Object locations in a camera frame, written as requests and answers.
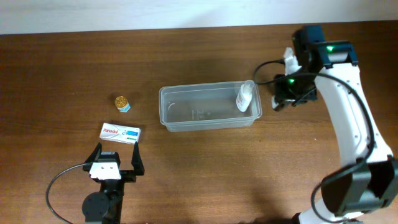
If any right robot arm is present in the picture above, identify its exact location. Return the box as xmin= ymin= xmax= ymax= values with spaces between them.
xmin=272 ymin=26 xmax=397 ymax=223

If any white spray bottle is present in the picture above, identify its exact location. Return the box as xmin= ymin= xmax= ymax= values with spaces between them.
xmin=236 ymin=80 xmax=254 ymax=112

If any right black cable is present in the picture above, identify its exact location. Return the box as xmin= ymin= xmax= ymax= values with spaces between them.
xmin=252 ymin=58 xmax=376 ymax=224

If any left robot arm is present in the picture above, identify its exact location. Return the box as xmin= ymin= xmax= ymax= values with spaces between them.
xmin=81 ymin=142 xmax=145 ymax=224

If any gold lid small jar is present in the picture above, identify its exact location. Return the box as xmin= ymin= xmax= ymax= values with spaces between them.
xmin=114 ymin=96 xmax=131 ymax=113

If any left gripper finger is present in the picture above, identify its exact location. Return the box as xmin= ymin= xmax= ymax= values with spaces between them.
xmin=85 ymin=142 xmax=102 ymax=163
xmin=131 ymin=142 xmax=145 ymax=175

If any white Panadol box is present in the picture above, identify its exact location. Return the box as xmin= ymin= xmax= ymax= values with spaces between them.
xmin=99 ymin=123 xmax=141 ymax=144

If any clear plastic container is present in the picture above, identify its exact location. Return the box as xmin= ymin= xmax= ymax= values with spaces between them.
xmin=159 ymin=81 xmax=262 ymax=132

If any left black cable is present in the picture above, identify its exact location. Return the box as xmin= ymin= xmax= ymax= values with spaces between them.
xmin=45 ymin=162 xmax=91 ymax=224

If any black cable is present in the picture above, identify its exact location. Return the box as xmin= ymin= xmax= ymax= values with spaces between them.
xmin=252 ymin=58 xmax=376 ymax=224
xmin=45 ymin=162 xmax=91 ymax=224

